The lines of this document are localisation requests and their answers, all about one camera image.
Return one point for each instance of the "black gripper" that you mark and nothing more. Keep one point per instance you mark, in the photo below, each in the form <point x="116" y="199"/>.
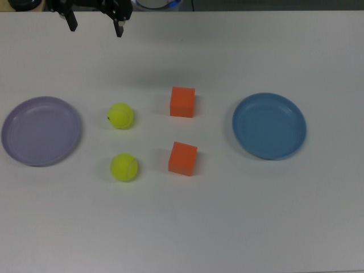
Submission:
<point x="85" y="2"/>

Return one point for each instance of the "yellow tennis ball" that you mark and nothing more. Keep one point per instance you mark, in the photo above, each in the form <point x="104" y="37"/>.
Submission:
<point x="123" y="167"/>
<point x="120" y="116"/>

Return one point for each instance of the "orange foam cube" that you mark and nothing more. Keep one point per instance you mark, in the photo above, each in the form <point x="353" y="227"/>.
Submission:
<point x="182" y="156"/>
<point x="182" y="99"/>

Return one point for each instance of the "black round object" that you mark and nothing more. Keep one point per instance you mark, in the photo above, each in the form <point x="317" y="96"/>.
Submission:
<point x="24" y="3"/>

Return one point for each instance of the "purple plate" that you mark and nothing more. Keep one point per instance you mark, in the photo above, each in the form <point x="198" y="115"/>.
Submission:
<point x="41" y="130"/>

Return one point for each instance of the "blue plate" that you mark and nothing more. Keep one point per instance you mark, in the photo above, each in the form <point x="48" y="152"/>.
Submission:
<point x="268" y="128"/>

